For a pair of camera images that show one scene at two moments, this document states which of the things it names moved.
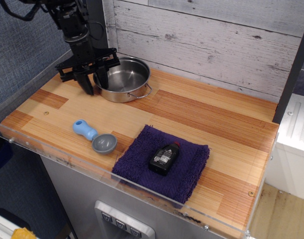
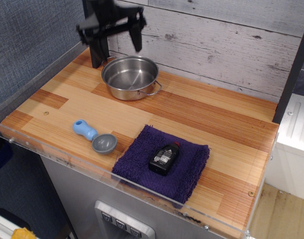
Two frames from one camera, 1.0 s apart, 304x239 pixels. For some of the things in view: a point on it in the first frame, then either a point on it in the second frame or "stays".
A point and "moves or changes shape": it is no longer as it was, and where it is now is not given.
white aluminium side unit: (289, 167) stays
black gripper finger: (101, 77) to (135, 31)
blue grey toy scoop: (103, 143) stays
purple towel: (131, 164) stays
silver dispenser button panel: (113, 222) stays
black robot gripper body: (86, 59) to (110, 18)
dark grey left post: (97, 29) stays
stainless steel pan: (129, 76) moves or changes shape
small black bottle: (162, 161) stays
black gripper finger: (83, 81) to (101, 46)
